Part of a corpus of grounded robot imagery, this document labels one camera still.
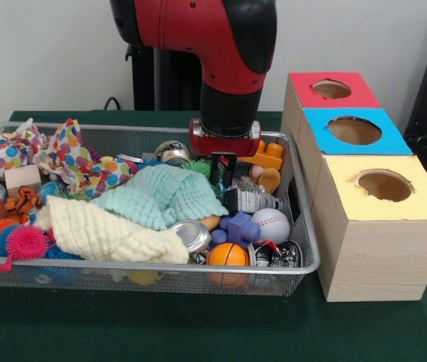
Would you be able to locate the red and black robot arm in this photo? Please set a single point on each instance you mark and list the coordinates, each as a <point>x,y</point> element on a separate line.
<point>213,38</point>

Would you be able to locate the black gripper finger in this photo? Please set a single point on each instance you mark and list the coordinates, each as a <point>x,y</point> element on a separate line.
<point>217,170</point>
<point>231,170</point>

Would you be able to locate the orange rubber toy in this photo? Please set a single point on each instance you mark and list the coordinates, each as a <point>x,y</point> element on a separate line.
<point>268,157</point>

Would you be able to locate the polka dot cloth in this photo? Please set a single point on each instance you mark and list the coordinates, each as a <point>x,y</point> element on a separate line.
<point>78,162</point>

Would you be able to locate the cream yellow cloth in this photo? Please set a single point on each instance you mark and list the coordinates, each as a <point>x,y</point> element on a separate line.
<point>108,230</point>

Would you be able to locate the green spiky ball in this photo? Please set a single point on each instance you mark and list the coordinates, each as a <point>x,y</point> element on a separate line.
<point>197,166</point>

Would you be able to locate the white ball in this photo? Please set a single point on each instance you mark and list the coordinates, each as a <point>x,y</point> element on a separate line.
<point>271,225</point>

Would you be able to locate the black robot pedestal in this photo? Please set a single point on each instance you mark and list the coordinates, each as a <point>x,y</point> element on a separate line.
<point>164,83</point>

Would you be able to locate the wooden box with three holes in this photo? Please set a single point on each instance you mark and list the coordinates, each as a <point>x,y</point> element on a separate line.
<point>379,241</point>

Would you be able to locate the small orange basketball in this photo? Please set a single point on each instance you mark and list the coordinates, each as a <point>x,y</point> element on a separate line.
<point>227,255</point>

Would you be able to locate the clear mesh bin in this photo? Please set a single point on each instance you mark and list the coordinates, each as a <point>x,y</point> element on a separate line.
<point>123,280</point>

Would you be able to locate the pink spiky ball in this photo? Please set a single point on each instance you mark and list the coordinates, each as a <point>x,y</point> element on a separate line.
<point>26,241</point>

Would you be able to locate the silver can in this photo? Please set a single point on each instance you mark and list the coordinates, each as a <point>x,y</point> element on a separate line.
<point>191,236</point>

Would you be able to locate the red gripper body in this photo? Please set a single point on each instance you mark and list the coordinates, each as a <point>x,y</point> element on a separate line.
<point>225,145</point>

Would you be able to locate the mint green cloth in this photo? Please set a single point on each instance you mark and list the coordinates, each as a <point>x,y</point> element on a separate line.
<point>161,197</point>

